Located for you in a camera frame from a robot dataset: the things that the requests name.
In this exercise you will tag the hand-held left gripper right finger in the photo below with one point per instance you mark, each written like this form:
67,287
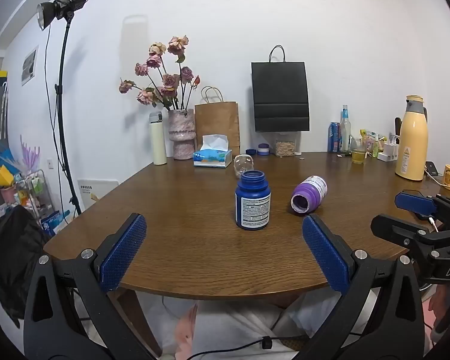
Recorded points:
324,255

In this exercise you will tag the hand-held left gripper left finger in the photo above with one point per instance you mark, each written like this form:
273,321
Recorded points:
123,251

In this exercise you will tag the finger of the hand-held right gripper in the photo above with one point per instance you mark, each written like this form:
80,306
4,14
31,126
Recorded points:
416,204
393,230

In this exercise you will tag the purple bottle cup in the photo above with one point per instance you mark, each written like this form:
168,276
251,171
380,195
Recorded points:
310,195

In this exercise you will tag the clear glass cup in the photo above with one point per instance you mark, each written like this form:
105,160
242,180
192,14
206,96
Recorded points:
243,163

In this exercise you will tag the black phone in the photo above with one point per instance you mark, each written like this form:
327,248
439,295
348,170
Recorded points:
432,168

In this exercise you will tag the pink cloth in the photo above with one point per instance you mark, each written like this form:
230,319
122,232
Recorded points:
185,332
438,303

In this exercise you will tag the yellow thermos jug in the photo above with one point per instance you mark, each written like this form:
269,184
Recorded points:
411,146

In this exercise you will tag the white charger block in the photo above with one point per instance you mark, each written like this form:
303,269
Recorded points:
390,152

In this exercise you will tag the white flat box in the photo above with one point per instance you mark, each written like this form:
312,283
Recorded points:
93,191

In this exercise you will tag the blue packet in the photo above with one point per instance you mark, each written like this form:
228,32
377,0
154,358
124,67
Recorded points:
54,223

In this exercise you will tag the glass of yellow drink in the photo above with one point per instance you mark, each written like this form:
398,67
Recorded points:
357,154

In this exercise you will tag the colourful snack packets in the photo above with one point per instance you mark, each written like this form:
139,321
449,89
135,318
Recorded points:
371,140

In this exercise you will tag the blue plastic bottle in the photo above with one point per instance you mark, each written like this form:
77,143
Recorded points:
252,204

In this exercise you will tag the clear glass bottle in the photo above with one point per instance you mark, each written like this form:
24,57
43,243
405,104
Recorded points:
345,131

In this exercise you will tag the blue drink can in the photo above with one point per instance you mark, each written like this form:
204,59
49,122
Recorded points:
333,138

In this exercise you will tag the black plastic bag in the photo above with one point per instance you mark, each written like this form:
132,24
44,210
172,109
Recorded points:
11,255

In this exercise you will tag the white thermos bottle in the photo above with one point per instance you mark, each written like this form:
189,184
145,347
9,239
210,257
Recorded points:
158,142

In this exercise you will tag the clear container of grains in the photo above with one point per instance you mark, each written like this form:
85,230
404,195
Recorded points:
285,147

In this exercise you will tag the person's white clothing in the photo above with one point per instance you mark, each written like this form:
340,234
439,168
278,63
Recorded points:
232,326

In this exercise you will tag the small white jar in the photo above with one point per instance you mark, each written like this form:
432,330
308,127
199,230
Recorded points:
264,150

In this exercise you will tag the blue jar lid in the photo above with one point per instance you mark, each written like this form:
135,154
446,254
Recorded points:
251,152

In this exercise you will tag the blue tissue box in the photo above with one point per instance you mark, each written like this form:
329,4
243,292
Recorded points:
212,157

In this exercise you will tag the pink stone vase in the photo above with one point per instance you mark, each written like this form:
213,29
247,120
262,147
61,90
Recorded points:
181,135

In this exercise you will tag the purple feather decoration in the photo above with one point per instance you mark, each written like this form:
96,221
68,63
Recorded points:
30,155

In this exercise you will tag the yellow plastic toy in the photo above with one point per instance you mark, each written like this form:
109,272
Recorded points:
2,178

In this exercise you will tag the brown paper bag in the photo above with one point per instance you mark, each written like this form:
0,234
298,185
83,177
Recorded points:
219,120

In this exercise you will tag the black paper bag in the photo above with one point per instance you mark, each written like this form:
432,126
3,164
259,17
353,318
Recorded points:
280,97

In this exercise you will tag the dried pink roses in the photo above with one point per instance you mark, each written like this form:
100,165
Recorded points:
165,86

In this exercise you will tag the black studio light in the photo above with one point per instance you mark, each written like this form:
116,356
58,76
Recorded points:
62,3

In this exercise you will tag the wall poster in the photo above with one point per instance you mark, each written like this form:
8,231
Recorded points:
30,65

